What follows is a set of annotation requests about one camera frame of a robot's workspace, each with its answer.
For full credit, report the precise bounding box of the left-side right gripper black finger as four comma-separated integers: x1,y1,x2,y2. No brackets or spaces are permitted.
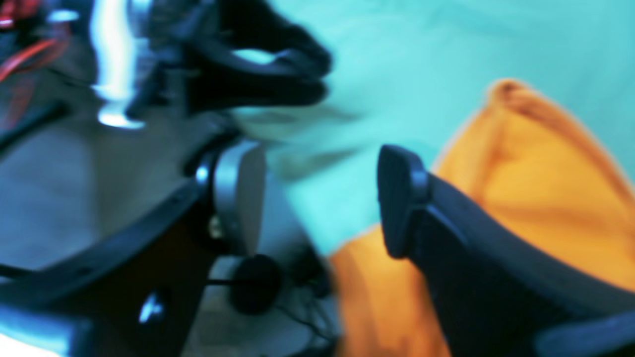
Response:
184,0,332,113

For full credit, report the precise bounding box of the right gripper black finger own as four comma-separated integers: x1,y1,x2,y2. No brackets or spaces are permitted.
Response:
377,145,635,357
1,141,266,357

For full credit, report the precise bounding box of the orange T-shirt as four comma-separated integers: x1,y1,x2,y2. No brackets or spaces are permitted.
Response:
329,79,634,357

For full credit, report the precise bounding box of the robot arm at left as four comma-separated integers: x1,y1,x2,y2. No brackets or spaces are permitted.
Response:
1,0,331,357

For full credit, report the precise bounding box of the green table cloth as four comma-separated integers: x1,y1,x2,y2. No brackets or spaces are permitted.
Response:
236,0,635,256

